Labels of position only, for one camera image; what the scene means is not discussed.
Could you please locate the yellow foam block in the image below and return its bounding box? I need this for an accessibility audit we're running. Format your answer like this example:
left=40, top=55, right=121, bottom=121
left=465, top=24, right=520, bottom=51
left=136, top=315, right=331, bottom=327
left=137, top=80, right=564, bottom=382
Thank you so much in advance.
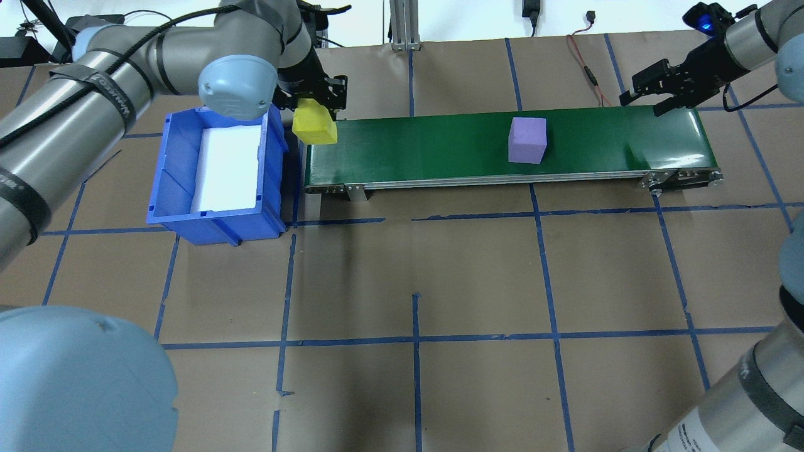
left=292, top=97, right=338, bottom=146

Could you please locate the purple foam block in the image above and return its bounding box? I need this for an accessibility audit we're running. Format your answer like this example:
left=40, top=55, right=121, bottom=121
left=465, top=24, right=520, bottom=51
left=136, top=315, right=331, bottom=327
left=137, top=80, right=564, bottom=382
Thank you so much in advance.
left=508, top=117, right=548, bottom=165

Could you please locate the white foam pad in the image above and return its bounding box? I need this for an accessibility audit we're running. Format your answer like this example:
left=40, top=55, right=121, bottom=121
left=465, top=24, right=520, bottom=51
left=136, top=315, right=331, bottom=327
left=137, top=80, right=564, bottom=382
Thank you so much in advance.
left=192, top=124, right=263, bottom=212

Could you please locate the green conveyor belt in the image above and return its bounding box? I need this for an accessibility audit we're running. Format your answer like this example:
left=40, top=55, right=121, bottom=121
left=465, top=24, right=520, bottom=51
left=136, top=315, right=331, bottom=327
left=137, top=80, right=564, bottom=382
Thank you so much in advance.
left=303, top=105, right=724, bottom=203

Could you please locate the blue plastic bin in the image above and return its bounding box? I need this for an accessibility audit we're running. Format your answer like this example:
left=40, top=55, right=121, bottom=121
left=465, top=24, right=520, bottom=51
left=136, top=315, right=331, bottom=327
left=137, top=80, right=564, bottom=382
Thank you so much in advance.
left=146, top=105, right=291, bottom=247

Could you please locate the black electronics box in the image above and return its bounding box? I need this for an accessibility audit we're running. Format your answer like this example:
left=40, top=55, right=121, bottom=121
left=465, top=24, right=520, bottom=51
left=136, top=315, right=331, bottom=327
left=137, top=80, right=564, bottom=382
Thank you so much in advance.
left=66, top=14, right=125, bottom=33

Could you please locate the black slanted pole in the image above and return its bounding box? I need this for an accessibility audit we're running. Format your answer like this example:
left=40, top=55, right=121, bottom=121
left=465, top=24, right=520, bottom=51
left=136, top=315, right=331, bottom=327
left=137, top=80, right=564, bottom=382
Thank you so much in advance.
left=22, top=0, right=71, bottom=62

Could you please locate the black flat device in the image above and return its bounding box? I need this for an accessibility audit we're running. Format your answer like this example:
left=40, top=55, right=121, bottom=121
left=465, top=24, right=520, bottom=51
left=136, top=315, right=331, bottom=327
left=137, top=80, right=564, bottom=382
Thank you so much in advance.
left=0, top=36, right=50, bottom=68

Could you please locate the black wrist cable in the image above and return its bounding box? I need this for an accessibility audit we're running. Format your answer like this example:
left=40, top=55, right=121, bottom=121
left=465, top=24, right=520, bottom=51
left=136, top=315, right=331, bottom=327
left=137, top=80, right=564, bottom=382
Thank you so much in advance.
left=722, top=82, right=781, bottom=114

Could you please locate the thin red cable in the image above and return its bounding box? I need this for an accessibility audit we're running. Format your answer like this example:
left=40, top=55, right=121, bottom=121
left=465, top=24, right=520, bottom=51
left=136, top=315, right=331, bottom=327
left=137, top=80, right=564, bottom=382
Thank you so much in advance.
left=567, top=9, right=613, bottom=107

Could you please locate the aluminium frame post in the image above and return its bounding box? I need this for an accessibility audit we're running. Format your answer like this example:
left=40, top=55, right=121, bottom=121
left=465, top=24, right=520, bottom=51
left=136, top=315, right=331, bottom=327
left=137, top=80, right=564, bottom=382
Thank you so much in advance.
left=388, top=0, right=421, bottom=52

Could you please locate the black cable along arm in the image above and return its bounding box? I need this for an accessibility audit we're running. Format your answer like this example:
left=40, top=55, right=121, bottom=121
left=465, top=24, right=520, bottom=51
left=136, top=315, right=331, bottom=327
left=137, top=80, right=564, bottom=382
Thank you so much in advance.
left=0, top=5, right=252, bottom=151

